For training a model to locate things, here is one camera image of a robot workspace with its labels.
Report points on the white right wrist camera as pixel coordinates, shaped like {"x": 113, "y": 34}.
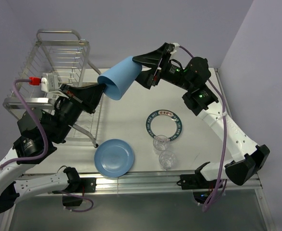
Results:
{"x": 172, "y": 48}

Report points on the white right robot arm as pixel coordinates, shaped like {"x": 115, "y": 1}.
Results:
{"x": 242, "y": 157}

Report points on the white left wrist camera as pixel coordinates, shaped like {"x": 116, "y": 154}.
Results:
{"x": 50, "y": 84}

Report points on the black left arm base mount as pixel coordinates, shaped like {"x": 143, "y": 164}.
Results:
{"x": 87, "y": 185}

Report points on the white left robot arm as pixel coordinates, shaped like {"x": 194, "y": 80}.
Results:
{"x": 40, "y": 132}

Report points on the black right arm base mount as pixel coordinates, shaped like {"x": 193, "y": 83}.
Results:
{"x": 195, "y": 182}

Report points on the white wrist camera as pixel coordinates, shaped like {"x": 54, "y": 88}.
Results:
{"x": 172, "y": 48}
{"x": 50, "y": 84}

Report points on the blue plastic cup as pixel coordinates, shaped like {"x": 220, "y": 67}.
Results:
{"x": 119, "y": 78}

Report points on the white plate with dark rim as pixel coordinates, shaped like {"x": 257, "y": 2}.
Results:
{"x": 164, "y": 122}

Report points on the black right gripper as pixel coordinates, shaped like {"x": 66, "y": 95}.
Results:
{"x": 151, "y": 59}

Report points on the blue plastic plate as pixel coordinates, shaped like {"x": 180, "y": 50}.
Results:
{"x": 114, "y": 158}

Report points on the clear glass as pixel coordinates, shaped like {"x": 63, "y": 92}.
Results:
{"x": 167, "y": 160}
{"x": 161, "y": 143}

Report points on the aluminium front rail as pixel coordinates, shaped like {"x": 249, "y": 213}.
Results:
{"x": 150, "y": 179}

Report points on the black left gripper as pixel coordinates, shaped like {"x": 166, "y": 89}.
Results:
{"x": 89, "y": 95}

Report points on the steel two-tier dish rack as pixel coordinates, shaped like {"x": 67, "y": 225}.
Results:
{"x": 69, "y": 59}

